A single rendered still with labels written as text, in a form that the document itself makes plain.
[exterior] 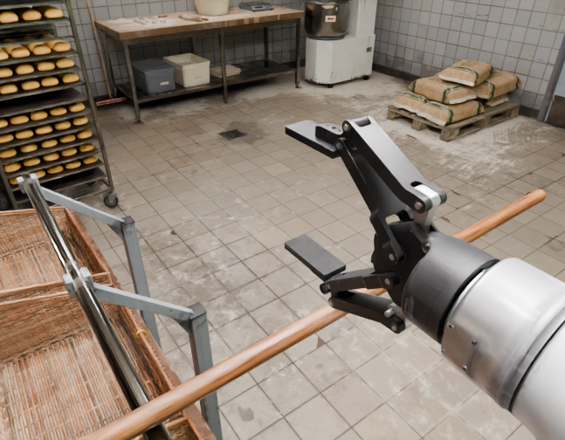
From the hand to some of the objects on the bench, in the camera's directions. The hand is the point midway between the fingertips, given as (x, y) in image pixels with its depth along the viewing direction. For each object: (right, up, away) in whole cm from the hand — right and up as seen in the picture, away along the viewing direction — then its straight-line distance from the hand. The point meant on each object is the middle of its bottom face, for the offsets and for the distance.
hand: (301, 192), depth 46 cm
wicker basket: (-62, -56, +80) cm, 115 cm away
